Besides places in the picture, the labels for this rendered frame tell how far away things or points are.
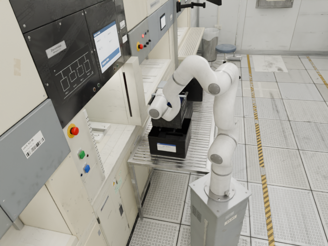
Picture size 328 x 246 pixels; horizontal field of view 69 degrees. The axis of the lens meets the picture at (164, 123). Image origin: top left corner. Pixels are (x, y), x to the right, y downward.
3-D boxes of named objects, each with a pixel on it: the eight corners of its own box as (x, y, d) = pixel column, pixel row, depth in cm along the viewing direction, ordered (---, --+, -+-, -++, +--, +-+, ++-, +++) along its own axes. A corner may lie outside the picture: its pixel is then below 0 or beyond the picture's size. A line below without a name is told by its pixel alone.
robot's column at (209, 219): (237, 254, 189) (252, 193, 145) (210, 275, 178) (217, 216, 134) (214, 226, 209) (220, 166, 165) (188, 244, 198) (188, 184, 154)
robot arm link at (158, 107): (171, 101, 141) (158, 92, 140) (165, 113, 131) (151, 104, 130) (163, 111, 147) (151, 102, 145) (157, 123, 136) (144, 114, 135)
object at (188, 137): (149, 153, 179) (147, 136, 169) (159, 132, 201) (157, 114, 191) (185, 159, 172) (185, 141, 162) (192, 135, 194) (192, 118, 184)
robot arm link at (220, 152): (235, 165, 140) (239, 133, 126) (224, 187, 127) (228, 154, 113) (215, 158, 145) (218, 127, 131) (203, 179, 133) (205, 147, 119)
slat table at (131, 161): (205, 232, 205) (209, 172, 161) (139, 220, 219) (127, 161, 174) (215, 138, 307) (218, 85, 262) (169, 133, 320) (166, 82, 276)
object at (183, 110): (150, 130, 169) (145, 90, 151) (158, 114, 185) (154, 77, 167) (183, 133, 163) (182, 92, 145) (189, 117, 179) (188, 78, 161)
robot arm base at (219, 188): (241, 192, 146) (245, 171, 135) (218, 207, 139) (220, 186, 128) (220, 173, 160) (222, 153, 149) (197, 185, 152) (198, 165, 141)
